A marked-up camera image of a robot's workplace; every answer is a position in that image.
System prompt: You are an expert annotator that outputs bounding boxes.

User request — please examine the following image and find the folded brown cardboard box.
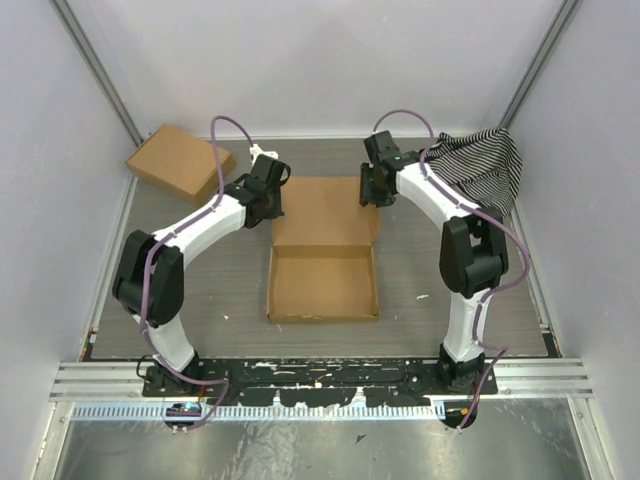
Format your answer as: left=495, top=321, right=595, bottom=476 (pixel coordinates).
left=126, top=124, right=236, bottom=207

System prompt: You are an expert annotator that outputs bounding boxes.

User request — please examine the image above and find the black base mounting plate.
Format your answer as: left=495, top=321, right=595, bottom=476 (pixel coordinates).
left=139, top=357, right=477, bottom=408

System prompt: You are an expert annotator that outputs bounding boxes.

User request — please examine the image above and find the brown cardboard box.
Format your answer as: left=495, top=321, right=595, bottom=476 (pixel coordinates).
left=126, top=124, right=236, bottom=207
left=266, top=176, right=380, bottom=324

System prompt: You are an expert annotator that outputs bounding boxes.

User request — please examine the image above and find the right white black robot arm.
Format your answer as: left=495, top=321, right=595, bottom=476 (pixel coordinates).
left=359, top=131, right=509, bottom=395

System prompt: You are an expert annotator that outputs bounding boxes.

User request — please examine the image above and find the slotted grey cable duct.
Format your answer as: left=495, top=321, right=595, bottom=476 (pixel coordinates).
left=70, top=401, right=445, bottom=421

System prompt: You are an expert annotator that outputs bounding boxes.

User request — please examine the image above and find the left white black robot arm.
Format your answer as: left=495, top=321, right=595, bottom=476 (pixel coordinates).
left=112, top=152, right=291, bottom=397

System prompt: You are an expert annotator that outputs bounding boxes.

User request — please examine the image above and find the striped black white cloth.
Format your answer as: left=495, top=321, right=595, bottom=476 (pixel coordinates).
left=426, top=128, right=523, bottom=216

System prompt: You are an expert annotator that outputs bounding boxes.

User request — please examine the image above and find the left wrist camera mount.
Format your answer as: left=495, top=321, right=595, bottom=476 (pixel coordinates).
left=249, top=143, right=279, bottom=165

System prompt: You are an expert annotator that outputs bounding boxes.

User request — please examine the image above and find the aluminium rail front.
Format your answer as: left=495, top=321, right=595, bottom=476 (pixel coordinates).
left=49, top=358, right=593, bottom=402

